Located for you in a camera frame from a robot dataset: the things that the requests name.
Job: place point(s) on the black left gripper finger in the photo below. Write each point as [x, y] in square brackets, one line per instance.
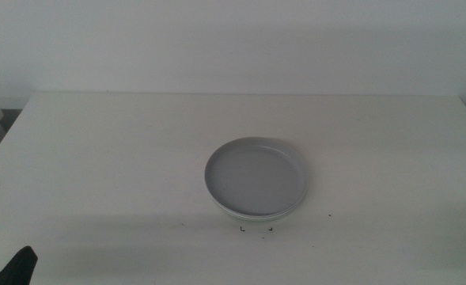
[17, 269]

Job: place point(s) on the pale green shallow bowl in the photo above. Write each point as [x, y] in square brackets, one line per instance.
[256, 219]

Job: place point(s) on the white shallow bowl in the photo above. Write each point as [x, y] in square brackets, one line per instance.
[256, 217]

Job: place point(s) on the grey shallow bowl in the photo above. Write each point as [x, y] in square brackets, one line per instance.
[256, 178]

